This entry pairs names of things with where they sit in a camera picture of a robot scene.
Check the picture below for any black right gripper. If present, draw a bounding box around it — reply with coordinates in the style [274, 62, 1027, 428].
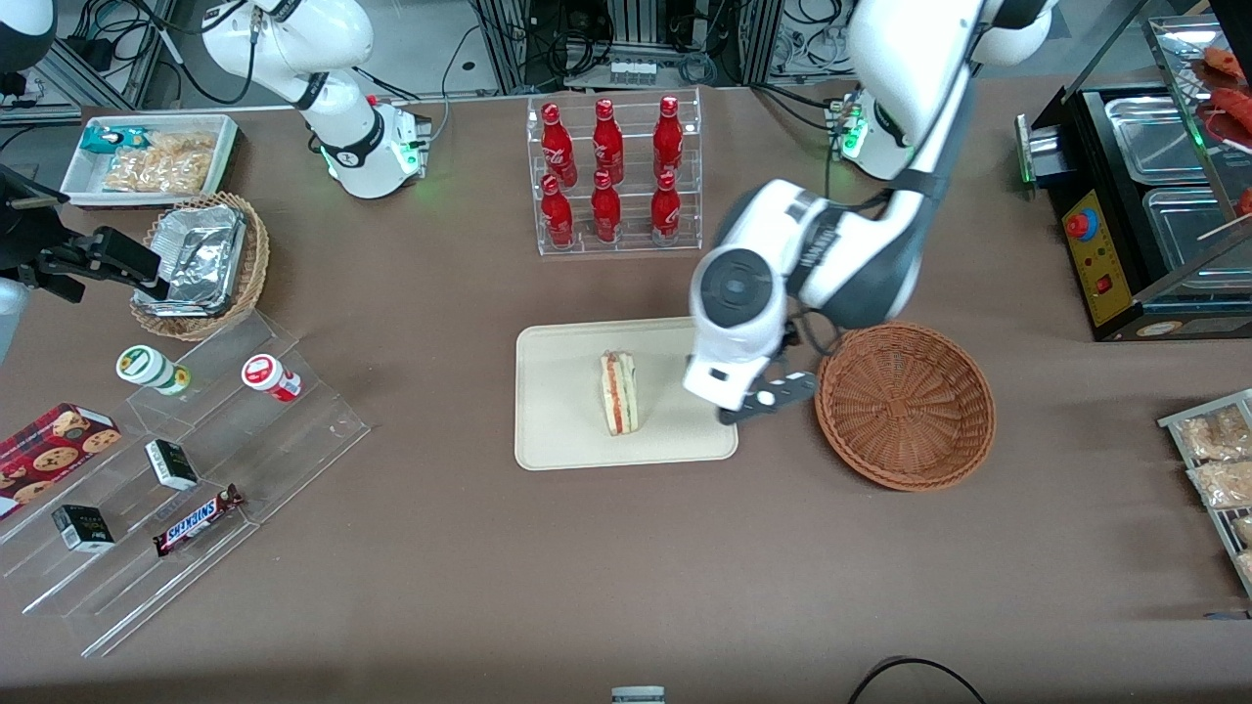
[20, 231, 160, 302]

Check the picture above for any triangular sandwich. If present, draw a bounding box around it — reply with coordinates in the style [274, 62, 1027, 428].
[600, 350, 641, 437]

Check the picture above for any aluminium foil tray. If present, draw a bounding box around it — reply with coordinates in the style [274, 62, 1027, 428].
[134, 203, 247, 319]

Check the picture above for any tan wicker basket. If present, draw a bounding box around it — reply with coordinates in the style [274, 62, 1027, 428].
[129, 191, 271, 342]

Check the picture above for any beige plastic tray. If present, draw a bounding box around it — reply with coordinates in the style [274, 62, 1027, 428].
[514, 315, 739, 472]

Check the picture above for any brown round wicker basket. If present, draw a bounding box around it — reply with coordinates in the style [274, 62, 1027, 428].
[814, 323, 997, 492]

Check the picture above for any tray of packaged snacks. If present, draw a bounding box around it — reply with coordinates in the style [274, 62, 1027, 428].
[1158, 389, 1252, 599]

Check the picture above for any white rectangular bin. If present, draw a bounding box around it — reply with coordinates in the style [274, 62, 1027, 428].
[59, 113, 241, 209]

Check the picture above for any clear cracker bag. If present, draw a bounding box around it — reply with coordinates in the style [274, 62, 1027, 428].
[103, 147, 211, 196]
[145, 131, 218, 162]

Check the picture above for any green lid cup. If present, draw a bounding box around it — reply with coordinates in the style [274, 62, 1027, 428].
[115, 344, 193, 397]

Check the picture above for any teal snack packet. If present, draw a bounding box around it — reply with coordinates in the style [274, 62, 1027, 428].
[80, 125, 148, 155]

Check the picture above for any red lid cup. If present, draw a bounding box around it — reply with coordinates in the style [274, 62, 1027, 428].
[241, 354, 303, 404]

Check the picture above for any small black box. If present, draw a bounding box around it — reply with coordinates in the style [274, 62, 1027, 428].
[145, 439, 200, 492]
[51, 505, 115, 554]

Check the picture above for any red cookie box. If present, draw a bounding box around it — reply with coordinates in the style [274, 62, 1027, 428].
[0, 402, 123, 519]

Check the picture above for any clear acrylic stepped shelf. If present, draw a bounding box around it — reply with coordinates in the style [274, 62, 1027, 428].
[0, 308, 371, 658]

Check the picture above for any Snickers chocolate bar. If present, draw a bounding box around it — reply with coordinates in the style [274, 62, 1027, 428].
[153, 484, 245, 558]

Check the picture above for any red cola bottle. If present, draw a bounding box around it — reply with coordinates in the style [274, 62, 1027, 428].
[540, 174, 575, 250]
[541, 103, 578, 189]
[593, 99, 625, 187]
[591, 170, 622, 245]
[653, 95, 684, 182]
[650, 170, 682, 245]

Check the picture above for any clear acrylic bottle rack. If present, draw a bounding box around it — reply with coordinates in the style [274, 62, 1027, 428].
[526, 86, 703, 257]

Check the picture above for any black hot food display case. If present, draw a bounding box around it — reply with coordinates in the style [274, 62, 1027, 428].
[1015, 0, 1252, 343]

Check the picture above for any steel food pan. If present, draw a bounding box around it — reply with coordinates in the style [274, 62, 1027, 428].
[1142, 186, 1252, 272]
[1105, 95, 1211, 185]

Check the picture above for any aluminium frame rack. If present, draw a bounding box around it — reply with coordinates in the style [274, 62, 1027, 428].
[469, 0, 783, 91]

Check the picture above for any black cable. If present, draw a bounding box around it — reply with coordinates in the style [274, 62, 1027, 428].
[847, 657, 987, 704]

